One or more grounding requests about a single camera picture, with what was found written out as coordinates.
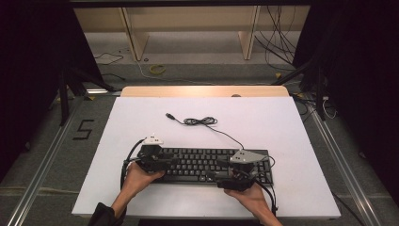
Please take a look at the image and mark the tangle of floor cables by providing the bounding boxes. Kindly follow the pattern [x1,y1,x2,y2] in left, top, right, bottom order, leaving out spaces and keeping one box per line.
[291,92,339,121]

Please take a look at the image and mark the left hand-held gripper cable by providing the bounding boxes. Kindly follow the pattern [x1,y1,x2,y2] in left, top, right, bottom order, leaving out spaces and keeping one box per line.
[120,137,147,191]

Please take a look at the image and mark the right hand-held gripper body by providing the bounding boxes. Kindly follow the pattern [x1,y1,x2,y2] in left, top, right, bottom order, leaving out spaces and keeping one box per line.
[217,150,266,192]

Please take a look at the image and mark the person's black sleeve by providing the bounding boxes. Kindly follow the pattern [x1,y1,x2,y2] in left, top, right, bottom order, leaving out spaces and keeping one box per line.
[88,202,127,226]

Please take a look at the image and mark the thin black floor cable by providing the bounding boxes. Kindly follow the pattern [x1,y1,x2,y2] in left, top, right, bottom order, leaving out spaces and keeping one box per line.
[94,52,125,66]

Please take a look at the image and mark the bundle of black cables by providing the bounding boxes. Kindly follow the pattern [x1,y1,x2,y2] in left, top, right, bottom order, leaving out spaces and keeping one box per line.
[253,5,298,72]

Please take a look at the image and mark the black tripod stand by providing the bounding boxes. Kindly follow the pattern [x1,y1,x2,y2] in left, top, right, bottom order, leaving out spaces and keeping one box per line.
[271,56,327,121]
[57,67,117,127]

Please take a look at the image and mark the dark curtain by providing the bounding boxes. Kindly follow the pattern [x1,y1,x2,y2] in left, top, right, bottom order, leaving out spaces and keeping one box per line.
[0,0,105,184]
[293,0,399,205]

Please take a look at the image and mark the yellow tape roll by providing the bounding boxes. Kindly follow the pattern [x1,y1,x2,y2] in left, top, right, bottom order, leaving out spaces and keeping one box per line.
[149,64,167,75]

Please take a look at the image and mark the person's right hand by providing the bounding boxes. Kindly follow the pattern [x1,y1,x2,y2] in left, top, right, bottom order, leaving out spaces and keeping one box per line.
[224,183,271,218]

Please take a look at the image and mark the wooden shelf unit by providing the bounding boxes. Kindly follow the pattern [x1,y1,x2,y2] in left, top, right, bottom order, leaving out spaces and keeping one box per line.
[74,6,311,61]

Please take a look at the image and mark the white floor cable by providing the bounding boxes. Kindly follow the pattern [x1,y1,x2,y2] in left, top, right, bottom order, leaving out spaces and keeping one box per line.
[135,59,218,87]

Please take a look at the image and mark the metal floor rail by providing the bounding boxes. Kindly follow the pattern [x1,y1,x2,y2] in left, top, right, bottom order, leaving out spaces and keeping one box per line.
[6,89,121,226]
[305,100,383,226]

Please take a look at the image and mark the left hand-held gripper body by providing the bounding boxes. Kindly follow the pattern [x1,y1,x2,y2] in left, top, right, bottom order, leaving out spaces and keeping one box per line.
[136,135,168,173]

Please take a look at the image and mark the person's left hand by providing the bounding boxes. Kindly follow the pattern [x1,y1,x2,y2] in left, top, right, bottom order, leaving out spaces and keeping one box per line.
[120,163,166,199]

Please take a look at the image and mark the white board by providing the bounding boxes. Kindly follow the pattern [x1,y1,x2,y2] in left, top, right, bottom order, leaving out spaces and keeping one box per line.
[71,96,342,220]

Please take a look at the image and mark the black keyboard cable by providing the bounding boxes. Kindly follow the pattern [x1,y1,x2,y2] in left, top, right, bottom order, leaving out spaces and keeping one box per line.
[165,112,246,151]

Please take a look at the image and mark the wooden table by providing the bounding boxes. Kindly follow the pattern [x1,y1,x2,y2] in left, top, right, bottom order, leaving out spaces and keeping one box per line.
[120,85,290,98]

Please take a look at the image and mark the black keyboard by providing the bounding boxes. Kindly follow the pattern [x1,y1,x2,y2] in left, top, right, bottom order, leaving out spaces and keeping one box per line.
[150,147,274,186]

